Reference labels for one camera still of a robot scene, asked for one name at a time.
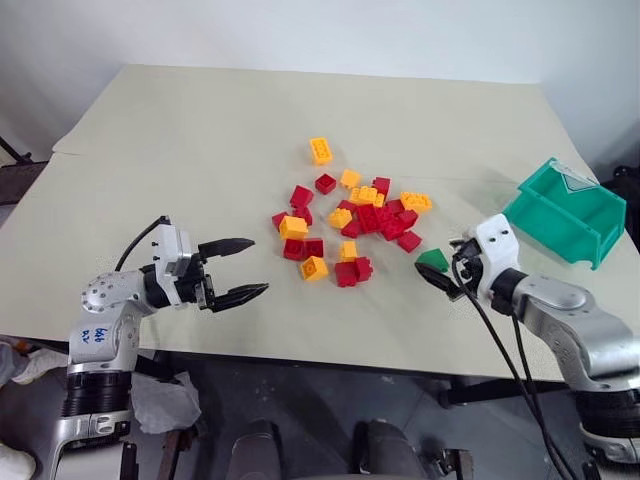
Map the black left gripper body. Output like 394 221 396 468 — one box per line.
174 252 219 312

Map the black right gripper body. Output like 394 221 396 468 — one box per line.
446 238 486 302

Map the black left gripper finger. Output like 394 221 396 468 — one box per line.
211 282 271 314
198 238 257 262

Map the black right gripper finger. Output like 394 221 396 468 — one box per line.
414 262 461 301

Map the green toy block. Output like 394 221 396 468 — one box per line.
415 247 452 274

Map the long red toy block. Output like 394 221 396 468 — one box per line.
377 215 414 242
355 203 384 234

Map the teal plastic bin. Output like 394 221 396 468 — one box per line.
501 158 628 272

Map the clear bin label plate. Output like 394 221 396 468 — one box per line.
548 157 600 195

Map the crumpled grey cloth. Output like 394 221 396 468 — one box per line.
129 371 202 435

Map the dark rounded shape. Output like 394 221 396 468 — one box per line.
231 418 287 480
351 418 427 480

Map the white cloth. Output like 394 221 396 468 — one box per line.
8 346 70 387

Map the black background object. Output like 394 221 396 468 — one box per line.
611 163 640 197

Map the dark metal rack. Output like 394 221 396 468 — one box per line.
0 133 52 207

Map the white rounded object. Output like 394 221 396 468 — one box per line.
0 441 39 480

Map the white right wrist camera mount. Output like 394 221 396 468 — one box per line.
473 213 522 302

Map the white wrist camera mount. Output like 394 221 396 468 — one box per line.
473 213 522 302
148 222 195 307

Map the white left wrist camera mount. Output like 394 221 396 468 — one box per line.
148 222 195 307

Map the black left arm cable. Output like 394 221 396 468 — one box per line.
114 215 170 272

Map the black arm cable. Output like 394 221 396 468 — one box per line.
509 309 581 480
114 215 170 272
451 252 576 480

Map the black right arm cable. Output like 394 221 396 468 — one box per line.
451 252 576 480
509 309 581 480

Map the black table frame bar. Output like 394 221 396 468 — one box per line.
438 377 572 410

